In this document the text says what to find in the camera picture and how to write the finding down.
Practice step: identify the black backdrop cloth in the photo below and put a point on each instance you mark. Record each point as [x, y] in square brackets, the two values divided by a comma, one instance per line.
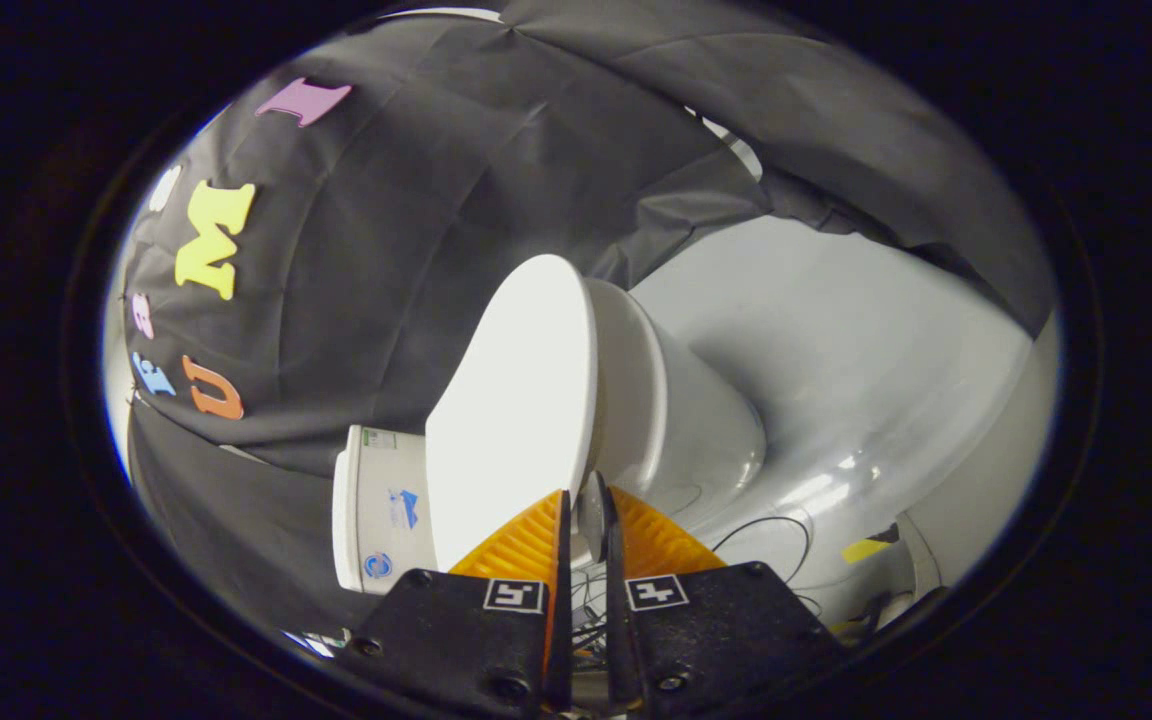
[386, 250]

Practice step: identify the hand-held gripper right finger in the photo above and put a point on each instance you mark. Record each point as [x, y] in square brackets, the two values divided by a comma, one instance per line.
[716, 630]

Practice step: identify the white toilet bowl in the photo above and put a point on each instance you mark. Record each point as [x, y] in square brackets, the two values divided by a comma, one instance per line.
[686, 420]

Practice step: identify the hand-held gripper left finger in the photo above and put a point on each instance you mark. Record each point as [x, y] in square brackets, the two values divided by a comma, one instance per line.
[461, 640]

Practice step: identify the yellow tape piece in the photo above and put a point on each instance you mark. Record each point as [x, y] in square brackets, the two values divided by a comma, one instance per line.
[864, 550]

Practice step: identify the white toilet tank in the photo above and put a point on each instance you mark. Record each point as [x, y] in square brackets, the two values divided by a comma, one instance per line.
[376, 480]

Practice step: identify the white toilet lid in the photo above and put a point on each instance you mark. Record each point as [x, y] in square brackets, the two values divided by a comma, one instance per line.
[516, 400]

